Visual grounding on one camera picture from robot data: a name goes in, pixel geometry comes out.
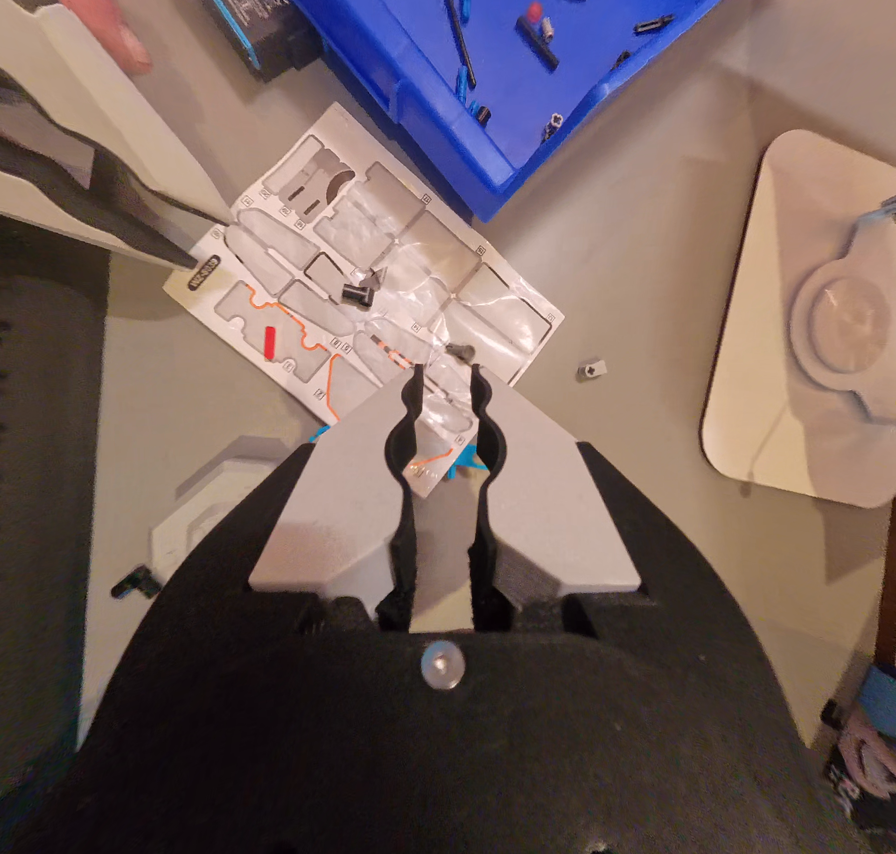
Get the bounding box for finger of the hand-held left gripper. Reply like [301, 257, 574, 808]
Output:
[0, 129, 198, 272]
[0, 0, 233, 228]

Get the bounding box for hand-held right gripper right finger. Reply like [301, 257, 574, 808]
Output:
[469, 363, 643, 632]

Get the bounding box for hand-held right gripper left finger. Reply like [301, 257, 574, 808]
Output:
[248, 364, 426, 632]

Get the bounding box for blue brick separator tool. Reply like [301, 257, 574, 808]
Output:
[308, 426, 491, 483]

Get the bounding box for white control hub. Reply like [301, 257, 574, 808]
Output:
[149, 434, 309, 589]

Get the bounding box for blue plastic bin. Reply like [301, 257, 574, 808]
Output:
[262, 0, 774, 224]

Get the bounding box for small building parts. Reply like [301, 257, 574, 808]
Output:
[437, 0, 722, 144]

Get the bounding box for person's left hand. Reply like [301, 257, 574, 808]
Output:
[38, 0, 155, 76]

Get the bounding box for black battery pack blue-edged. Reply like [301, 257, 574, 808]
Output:
[175, 0, 326, 84]

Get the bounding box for black angle connector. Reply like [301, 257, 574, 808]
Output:
[111, 563, 162, 599]

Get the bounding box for white document stand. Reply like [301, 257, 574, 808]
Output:
[700, 128, 896, 510]

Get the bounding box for black dimpled pad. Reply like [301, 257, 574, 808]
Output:
[0, 216, 112, 771]

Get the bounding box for clear sticker sheet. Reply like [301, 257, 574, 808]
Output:
[162, 101, 567, 499]

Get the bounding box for blue toy box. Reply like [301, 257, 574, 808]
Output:
[820, 658, 896, 834]

